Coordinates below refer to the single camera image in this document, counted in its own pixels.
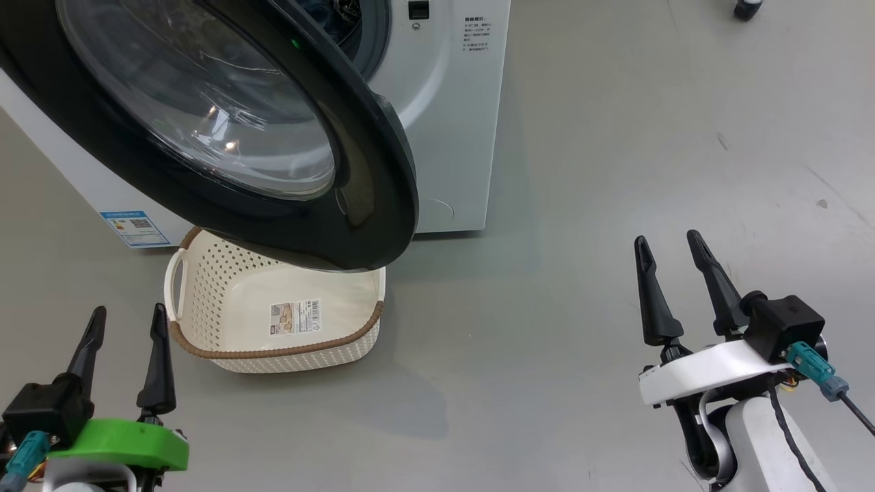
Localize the left camera cable teal plug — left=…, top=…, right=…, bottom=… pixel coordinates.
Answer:
left=0, top=430, right=53, bottom=492

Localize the white perforated laundry basket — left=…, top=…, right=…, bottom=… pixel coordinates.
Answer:
left=163, top=226, right=388, bottom=374

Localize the basket product label sticker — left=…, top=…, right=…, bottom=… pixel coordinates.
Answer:
left=269, top=298, right=323, bottom=336

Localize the right camera cable teal plug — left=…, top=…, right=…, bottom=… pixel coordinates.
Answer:
left=785, top=341, right=875, bottom=439

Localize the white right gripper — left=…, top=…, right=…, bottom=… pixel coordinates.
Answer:
left=633, top=229, right=794, bottom=408

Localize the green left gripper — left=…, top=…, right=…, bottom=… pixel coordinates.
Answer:
left=47, top=303, right=191, bottom=473

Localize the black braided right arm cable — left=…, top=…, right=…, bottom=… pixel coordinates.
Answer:
left=768, top=381, right=822, bottom=492

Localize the blue energy label sticker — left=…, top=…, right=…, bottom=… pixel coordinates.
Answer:
left=100, top=210, right=172, bottom=249

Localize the black round glass washer door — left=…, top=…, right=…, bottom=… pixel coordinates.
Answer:
left=0, top=0, right=420, bottom=273

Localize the white front-load washing machine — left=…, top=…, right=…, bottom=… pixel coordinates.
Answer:
left=0, top=0, right=513, bottom=249

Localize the camera cable teal plug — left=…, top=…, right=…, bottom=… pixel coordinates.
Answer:
left=0, top=430, right=53, bottom=492
left=785, top=341, right=875, bottom=439

